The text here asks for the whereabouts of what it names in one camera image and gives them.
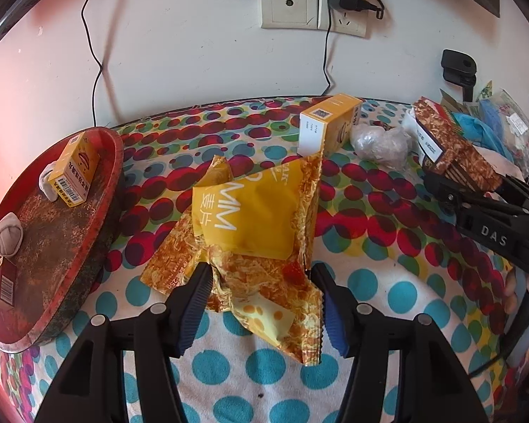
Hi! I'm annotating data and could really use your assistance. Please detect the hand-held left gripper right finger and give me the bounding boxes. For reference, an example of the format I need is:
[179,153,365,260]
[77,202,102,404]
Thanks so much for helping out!
[311,263,490,423]

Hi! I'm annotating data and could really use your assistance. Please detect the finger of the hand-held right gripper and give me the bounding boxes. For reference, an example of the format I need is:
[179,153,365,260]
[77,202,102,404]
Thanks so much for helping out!
[423,170,529,219]
[500,175,529,199]

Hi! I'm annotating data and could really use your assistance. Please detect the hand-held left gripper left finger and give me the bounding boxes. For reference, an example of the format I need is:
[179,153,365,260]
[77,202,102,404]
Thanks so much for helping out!
[34,262,213,423]

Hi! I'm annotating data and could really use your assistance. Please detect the brown snack bag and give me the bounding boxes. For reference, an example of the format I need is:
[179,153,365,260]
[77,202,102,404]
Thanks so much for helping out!
[412,99,505,192]

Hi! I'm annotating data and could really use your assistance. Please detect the clear plastic bag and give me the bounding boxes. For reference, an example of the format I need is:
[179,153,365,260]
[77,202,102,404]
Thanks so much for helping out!
[350,124,414,169]

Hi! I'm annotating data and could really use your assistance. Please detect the yellow snack bag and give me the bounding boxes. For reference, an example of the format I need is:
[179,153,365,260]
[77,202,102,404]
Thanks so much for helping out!
[140,150,324,366]

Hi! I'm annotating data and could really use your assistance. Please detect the round red metal tray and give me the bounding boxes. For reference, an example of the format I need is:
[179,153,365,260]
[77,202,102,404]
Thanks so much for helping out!
[0,127,125,353]

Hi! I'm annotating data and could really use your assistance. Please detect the large yellow carton box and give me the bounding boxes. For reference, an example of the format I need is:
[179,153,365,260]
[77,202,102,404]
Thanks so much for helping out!
[300,94,363,158]

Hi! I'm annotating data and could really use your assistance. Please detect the small red pack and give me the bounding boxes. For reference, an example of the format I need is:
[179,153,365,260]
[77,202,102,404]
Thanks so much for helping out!
[0,259,18,308]

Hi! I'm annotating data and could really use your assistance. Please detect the small yellow carton box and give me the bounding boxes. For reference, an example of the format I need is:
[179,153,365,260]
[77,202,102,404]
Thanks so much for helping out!
[48,131,101,206]

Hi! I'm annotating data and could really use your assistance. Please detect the white sock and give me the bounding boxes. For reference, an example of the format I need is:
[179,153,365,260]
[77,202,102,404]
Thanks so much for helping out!
[39,161,63,202]
[0,212,24,257]

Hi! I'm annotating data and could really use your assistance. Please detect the person's right forearm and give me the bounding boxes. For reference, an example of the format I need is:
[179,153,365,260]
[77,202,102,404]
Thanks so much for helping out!
[508,313,529,371]

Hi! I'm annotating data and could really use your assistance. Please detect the person's right hand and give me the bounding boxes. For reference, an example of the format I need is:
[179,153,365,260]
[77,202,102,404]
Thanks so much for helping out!
[505,271,529,314]

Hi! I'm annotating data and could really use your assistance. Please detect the clear bag of sundries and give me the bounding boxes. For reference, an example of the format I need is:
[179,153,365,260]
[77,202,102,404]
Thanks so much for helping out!
[480,89,529,172]

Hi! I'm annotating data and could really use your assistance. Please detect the blue plastic wrap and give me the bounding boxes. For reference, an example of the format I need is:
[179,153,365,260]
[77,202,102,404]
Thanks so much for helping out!
[452,99,516,159]

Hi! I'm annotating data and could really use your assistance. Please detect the polka dot tablecloth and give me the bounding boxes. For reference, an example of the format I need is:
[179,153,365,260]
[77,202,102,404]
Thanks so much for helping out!
[0,94,529,423]

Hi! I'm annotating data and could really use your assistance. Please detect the black angled plug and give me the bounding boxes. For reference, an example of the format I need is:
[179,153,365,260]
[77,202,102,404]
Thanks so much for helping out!
[357,0,384,21]

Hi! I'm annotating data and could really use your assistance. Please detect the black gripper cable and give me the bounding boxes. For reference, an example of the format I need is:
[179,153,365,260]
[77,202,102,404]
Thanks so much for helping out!
[467,291,529,377]

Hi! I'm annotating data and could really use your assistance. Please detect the black clamp mount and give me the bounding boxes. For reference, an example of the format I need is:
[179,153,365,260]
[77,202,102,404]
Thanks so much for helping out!
[441,49,478,102]

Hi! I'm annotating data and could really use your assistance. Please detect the black adapter cable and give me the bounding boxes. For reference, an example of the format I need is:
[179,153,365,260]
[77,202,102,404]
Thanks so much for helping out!
[321,21,334,98]

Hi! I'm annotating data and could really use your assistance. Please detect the white power wall socket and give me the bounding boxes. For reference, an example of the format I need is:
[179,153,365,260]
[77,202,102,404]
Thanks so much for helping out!
[318,0,368,38]

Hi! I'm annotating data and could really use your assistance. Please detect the thin black wall cable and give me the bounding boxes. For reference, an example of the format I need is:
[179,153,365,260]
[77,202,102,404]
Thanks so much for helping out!
[81,0,109,128]

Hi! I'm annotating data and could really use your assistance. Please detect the white coaxial wall plate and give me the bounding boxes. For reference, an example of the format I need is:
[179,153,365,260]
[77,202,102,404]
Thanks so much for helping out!
[259,0,321,30]

